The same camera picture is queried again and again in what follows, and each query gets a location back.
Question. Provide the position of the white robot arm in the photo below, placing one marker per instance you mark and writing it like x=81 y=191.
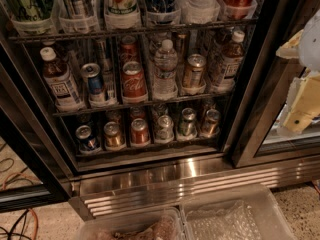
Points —
x=309 y=46

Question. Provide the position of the left iced tea bottle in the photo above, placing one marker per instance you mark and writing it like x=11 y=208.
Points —
x=59 y=78

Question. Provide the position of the red can bottom shelf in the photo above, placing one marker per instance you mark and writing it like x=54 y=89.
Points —
x=139 y=131

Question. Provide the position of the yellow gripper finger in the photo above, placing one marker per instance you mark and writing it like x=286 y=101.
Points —
x=302 y=105
x=289 y=50

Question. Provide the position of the gold can bottom left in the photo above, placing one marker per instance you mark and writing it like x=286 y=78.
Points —
x=113 y=135

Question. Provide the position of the red coca-cola can front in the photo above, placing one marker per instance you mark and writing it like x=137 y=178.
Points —
x=133 y=80

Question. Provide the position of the fridge right glass door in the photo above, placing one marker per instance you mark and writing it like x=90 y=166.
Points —
x=268 y=86

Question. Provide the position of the red coca-cola can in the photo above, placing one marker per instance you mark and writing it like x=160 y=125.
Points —
x=129 y=49
x=133 y=80

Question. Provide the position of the red coca-cola can rear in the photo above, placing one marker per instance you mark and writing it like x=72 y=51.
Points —
x=129 y=49

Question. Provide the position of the left clear plastic bin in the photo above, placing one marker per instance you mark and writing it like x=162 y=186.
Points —
x=156 y=224

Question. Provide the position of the gold can bottom right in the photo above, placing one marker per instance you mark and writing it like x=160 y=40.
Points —
x=210 y=121

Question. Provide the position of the silver can top shelf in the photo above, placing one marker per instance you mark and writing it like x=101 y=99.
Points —
x=79 y=9

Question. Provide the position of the silver can bottom shelf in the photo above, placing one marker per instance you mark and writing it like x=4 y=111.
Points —
x=164 y=128

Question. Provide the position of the clear water bottle middle shelf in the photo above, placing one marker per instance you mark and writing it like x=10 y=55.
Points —
x=165 y=64

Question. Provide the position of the pepsi can bottom shelf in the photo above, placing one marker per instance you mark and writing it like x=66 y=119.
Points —
x=87 y=140

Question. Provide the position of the fridge glass door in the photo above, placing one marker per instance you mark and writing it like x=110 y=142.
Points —
x=268 y=86
x=21 y=130

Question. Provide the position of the steel fridge bottom grille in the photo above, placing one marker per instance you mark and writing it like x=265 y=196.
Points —
x=166 y=185

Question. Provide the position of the gold can middle shelf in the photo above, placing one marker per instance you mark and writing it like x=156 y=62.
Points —
x=194 y=71

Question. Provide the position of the gold can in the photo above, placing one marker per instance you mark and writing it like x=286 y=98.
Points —
x=113 y=135
x=210 y=121

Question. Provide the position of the fridge left glass door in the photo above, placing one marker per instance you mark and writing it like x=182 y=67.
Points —
x=21 y=130

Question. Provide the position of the clear water bottle shelf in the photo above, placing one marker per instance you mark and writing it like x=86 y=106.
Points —
x=165 y=64
x=200 y=11

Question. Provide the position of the silver can shelf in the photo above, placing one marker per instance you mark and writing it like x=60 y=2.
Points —
x=79 y=9
x=164 y=128

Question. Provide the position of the clear water bottle top shelf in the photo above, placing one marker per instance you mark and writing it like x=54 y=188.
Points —
x=200 y=11

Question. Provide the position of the clear plastic bin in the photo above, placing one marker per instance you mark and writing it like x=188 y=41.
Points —
x=156 y=224
x=242 y=213

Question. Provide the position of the right clear plastic bin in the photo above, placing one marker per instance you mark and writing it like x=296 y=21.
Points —
x=242 y=213

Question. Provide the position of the blue can middle shelf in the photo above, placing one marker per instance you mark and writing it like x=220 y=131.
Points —
x=95 y=83

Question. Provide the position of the right iced tea bottle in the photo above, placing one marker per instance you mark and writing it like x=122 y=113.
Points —
x=229 y=60

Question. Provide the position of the iced tea bottle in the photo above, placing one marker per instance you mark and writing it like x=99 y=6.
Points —
x=59 y=78
x=229 y=60

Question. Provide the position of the green can top shelf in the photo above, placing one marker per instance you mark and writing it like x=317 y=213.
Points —
x=31 y=10

